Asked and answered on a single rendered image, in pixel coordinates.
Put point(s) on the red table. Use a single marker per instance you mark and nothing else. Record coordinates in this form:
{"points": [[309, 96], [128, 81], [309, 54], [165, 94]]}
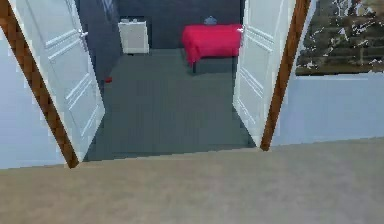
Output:
{"points": [[211, 40]]}

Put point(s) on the white panelled room door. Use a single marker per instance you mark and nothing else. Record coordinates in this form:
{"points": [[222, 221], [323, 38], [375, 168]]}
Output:
{"points": [[260, 76], [50, 66]]}

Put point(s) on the small red object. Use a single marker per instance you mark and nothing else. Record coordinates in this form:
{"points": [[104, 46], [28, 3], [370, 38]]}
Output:
{"points": [[108, 79]]}

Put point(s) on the grey blue round object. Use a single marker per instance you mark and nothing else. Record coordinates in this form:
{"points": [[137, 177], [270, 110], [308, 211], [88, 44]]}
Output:
{"points": [[210, 20]]}

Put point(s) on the white cabinet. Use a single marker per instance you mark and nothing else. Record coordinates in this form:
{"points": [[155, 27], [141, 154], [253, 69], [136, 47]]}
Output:
{"points": [[134, 36]]}

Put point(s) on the brown wooden door frame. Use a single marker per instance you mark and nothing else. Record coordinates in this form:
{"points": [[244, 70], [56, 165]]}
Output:
{"points": [[33, 80]]}

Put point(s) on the dark framed wall picture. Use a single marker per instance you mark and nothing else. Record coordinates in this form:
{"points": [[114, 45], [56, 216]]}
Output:
{"points": [[343, 36]]}

